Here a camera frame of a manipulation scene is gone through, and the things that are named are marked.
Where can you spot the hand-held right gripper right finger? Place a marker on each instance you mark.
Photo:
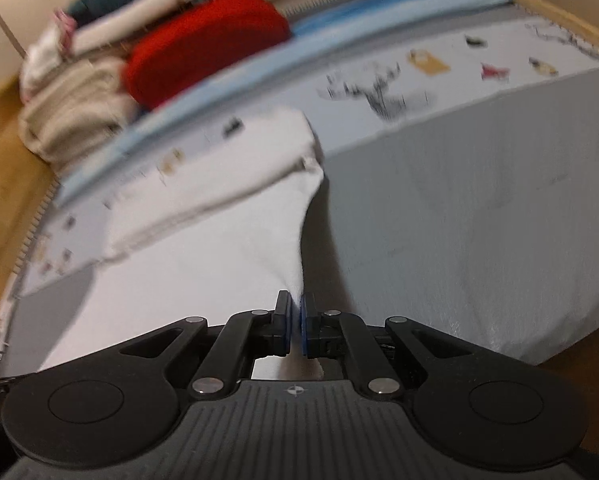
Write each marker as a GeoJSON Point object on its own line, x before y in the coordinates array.
{"type": "Point", "coordinates": [304, 327]}

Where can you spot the white folded garment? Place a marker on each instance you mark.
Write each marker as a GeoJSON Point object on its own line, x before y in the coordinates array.
{"type": "Point", "coordinates": [129, 15]}

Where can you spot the beige folded blanket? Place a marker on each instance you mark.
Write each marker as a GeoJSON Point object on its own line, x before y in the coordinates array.
{"type": "Point", "coordinates": [69, 110]}

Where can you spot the white shirt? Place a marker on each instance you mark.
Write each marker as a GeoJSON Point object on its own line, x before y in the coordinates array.
{"type": "Point", "coordinates": [204, 270]}

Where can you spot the printed bed sheet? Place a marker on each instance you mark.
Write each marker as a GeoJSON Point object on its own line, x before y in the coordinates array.
{"type": "Point", "coordinates": [454, 210]}

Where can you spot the light blue folded quilt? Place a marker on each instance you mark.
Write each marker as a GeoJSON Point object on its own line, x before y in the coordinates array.
{"type": "Point", "coordinates": [329, 22]}

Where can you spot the red knitted blanket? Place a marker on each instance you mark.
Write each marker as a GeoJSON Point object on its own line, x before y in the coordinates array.
{"type": "Point", "coordinates": [204, 45]}

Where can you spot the pink striped cloth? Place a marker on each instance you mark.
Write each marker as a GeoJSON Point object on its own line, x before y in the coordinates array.
{"type": "Point", "coordinates": [65, 30]}

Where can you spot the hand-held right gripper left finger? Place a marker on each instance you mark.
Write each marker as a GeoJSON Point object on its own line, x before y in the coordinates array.
{"type": "Point", "coordinates": [285, 325]}

